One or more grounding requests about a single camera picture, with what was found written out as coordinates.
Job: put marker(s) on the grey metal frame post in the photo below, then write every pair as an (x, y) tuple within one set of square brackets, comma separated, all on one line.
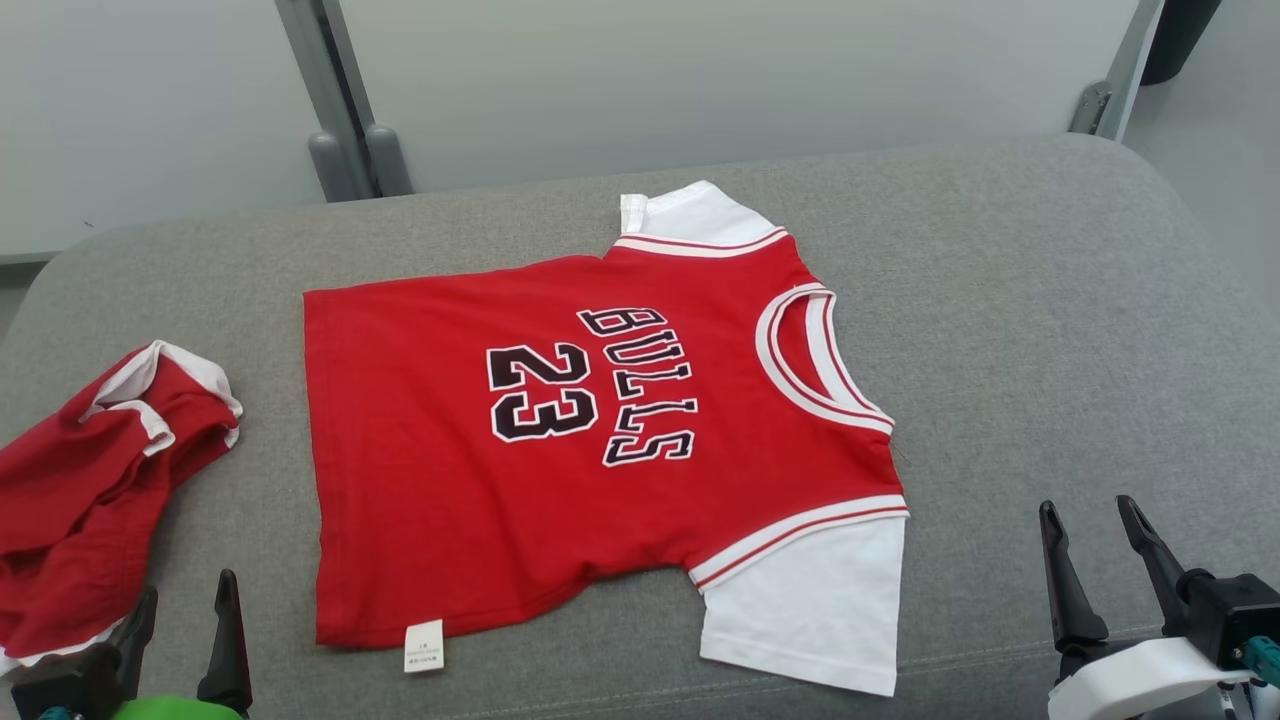
[(340, 100)]

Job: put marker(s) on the red shorts with white stripe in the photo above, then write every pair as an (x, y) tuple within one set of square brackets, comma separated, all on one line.
[(70, 520)]

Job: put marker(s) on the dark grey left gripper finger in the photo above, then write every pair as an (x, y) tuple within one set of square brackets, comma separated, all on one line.
[(135, 640), (228, 660)]

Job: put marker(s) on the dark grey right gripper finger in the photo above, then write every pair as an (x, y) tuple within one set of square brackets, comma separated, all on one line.
[(1075, 615), (1165, 585)]

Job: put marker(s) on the red Bulls 23 jersey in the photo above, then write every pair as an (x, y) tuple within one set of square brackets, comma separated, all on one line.
[(450, 500)]

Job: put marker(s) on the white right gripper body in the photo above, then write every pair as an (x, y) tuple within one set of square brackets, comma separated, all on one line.
[(1120, 675)]

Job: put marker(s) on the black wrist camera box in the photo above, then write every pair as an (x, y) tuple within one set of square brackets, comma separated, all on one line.
[(1235, 615), (60, 685)]

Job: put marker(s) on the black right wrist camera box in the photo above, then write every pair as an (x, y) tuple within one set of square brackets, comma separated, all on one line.
[(1235, 615)]

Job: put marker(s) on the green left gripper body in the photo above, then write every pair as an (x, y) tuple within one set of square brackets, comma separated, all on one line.
[(175, 710)]

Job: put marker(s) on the grey frame post with latch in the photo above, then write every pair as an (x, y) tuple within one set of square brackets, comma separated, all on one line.
[(1120, 80)]

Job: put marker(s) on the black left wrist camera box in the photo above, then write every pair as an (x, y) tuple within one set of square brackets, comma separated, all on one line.
[(60, 685)]

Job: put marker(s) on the black cylindrical object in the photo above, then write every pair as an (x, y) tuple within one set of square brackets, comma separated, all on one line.
[(1180, 35)]

